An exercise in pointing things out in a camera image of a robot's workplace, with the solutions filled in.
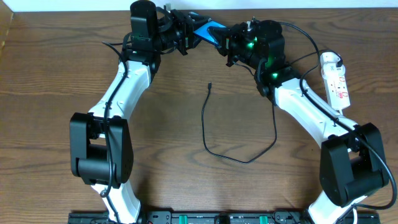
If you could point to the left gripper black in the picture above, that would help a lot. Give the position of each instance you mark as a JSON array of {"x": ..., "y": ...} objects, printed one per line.
[{"x": 183, "y": 35}]

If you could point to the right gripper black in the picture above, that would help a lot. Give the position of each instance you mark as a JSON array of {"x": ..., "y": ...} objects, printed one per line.
[{"x": 230, "y": 43}]

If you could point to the blue Galaxy smartphone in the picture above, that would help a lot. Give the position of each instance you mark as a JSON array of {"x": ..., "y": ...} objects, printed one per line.
[{"x": 195, "y": 36}]

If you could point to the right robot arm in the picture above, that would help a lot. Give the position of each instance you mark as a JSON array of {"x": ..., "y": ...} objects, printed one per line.
[{"x": 352, "y": 161}]

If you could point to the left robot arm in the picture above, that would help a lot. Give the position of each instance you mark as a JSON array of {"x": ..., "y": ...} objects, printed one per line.
[{"x": 100, "y": 142}]

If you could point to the white power strip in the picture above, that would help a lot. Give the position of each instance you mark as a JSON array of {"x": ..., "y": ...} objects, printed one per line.
[{"x": 336, "y": 89}]

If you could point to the white USB wall charger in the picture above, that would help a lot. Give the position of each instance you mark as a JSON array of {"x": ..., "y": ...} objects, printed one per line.
[{"x": 329, "y": 69}]

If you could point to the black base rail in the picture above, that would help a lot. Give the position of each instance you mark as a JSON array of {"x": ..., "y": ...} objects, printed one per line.
[{"x": 167, "y": 217}]

